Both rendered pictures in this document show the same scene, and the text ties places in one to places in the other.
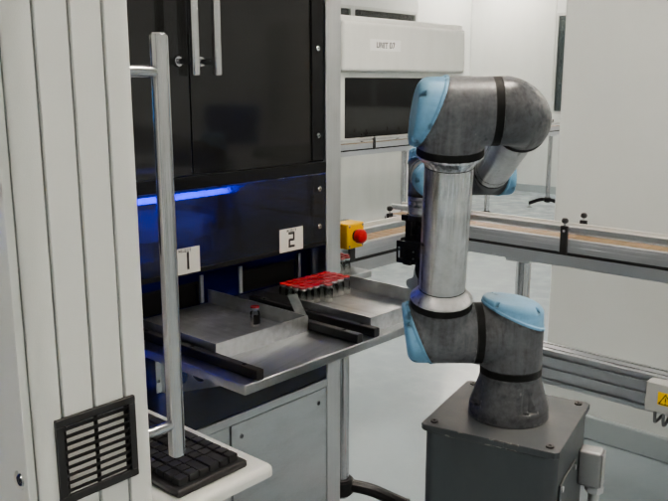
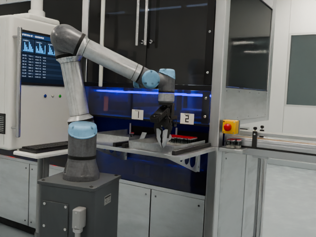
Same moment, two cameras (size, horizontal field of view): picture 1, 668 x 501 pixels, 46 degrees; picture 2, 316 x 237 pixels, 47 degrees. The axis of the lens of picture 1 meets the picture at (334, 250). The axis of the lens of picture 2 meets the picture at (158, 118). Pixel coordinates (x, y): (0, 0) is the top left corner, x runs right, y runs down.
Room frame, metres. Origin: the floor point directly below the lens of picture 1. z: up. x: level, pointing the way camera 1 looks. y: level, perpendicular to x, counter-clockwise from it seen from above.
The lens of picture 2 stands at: (1.47, -1.88, 1.16)
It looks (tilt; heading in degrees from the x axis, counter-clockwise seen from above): 4 degrees down; 79
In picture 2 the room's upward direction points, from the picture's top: 3 degrees clockwise
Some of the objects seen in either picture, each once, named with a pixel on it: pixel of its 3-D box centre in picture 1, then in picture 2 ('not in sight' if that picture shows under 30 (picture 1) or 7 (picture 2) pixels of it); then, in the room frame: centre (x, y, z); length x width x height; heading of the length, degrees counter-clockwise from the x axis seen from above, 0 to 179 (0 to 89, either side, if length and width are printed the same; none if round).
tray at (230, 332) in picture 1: (212, 320); (128, 135); (1.69, 0.27, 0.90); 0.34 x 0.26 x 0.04; 48
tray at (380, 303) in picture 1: (351, 299); (168, 143); (1.87, -0.04, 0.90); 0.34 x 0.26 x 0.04; 48
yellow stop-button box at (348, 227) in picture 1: (346, 234); (231, 126); (2.21, -0.04, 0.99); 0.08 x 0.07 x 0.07; 48
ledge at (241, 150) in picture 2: (339, 273); (234, 149); (2.25, -0.02, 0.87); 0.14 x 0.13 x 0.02; 48
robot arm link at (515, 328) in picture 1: (508, 330); (82, 138); (1.44, -0.33, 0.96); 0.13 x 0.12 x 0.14; 90
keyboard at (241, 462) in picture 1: (138, 437); (55, 146); (1.27, 0.34, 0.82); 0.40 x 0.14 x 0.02; 48
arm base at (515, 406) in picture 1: (509, 388); (81, 166); (1.44, -0.34, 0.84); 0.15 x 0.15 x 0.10
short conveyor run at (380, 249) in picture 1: (372, 239); (291, 143); (2.52, -0.12, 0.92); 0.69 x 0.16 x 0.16; 138
